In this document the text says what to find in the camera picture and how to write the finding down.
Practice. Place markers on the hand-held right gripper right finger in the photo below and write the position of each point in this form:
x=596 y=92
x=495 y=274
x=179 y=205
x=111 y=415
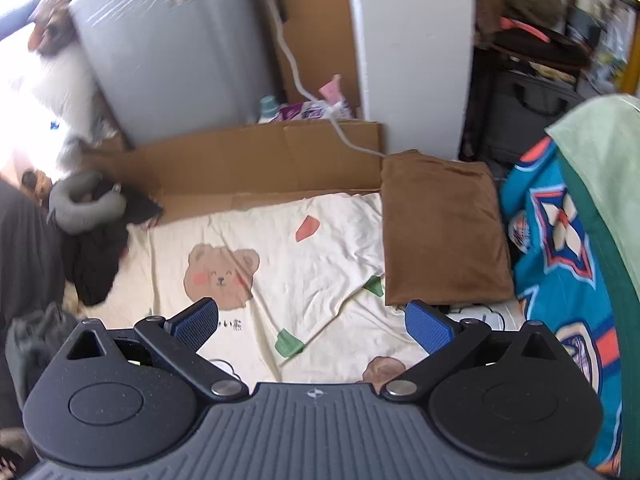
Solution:
x=430 y=327

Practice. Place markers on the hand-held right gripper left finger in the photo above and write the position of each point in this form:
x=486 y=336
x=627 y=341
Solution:
x=192 y=325

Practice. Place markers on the brown printed t-shirt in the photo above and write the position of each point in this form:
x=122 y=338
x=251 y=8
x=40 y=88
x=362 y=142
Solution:
x=445 y=230

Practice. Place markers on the crumpled black garment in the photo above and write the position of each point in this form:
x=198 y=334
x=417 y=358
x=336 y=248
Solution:
x=100 y=260

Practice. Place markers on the cream bear print bed sheet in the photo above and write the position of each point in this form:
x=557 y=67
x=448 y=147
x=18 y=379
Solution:
x=310 y=270

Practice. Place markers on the teal printed garment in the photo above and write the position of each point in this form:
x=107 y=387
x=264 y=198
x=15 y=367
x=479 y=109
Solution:
x=550 y=260

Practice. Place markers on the grey neck pillow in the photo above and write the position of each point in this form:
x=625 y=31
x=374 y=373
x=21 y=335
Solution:
x=75 y=212

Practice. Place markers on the brown cardboard sheet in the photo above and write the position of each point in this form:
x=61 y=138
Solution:
x=250 y=160

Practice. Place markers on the dark grey cloth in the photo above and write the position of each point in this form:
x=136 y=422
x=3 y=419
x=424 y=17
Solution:
x=25 y=250

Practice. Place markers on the brown plush bear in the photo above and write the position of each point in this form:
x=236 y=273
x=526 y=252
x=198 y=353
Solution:
x=35 y=182

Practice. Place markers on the white teal bottle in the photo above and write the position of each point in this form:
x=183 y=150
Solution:
x=268 y=110

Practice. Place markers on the black bag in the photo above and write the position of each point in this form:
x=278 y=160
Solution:
x=525 y=110

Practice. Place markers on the green cloth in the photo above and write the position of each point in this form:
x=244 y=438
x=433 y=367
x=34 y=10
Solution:
x=610 y=170

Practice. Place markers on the purple white packet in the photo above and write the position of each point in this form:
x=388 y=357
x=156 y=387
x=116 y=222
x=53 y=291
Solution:
x=310 y=111

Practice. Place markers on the pink bottle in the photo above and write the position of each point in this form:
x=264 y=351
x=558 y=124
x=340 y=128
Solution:
x=331 y=90

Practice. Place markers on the white pillow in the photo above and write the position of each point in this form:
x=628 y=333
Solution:
x=60 y=90

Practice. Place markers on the silver refrigerator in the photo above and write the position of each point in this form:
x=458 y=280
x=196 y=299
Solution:
x=175 y=50

